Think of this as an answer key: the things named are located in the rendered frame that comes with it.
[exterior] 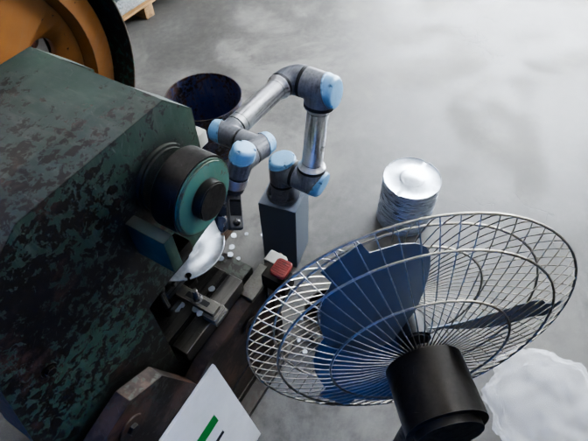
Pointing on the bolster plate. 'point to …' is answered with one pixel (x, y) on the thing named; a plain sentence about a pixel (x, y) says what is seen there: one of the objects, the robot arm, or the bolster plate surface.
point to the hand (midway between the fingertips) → (223, 230)
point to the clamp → (217, 312)
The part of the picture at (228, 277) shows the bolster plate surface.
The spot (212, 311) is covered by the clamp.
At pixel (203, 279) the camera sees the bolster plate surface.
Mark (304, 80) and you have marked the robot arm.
